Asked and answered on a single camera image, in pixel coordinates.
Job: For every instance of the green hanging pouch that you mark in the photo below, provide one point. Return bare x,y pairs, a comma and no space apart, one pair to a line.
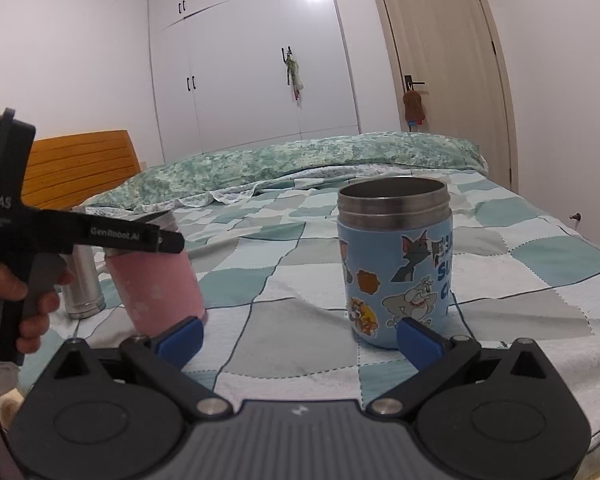
294,75

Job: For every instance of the wall door stopper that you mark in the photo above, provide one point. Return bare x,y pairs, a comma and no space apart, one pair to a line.
575,217

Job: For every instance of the pink cup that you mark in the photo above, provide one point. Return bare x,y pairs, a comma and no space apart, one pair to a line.
155,290

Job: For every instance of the orange wooden headboard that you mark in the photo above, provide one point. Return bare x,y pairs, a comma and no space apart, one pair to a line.
80,165

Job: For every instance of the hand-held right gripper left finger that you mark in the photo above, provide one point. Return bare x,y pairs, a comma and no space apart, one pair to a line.
182,341

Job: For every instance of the checkered bed blanket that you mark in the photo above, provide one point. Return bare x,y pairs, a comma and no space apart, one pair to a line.
290,320

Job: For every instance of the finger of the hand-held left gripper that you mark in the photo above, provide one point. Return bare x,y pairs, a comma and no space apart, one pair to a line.
171,243

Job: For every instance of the blue cartoon sticker cup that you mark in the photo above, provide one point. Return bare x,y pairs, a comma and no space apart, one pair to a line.
380,255

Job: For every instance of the white wardrobe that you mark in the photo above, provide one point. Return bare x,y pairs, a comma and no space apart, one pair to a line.
230,85

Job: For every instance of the beige door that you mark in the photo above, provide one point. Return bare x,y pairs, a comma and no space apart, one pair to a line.
440,35

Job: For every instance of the brown hanging toy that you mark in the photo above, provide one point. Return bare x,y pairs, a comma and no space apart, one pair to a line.
413,107

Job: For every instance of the silver steel cup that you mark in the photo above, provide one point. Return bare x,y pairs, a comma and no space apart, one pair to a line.
83,290

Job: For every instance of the person's left hand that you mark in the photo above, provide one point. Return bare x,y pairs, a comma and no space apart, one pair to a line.
0,282

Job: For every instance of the green floral pillow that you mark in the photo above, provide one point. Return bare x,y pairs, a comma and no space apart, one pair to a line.
305,160

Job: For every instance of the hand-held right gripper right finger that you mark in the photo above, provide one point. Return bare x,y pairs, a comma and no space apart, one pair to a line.
417,342

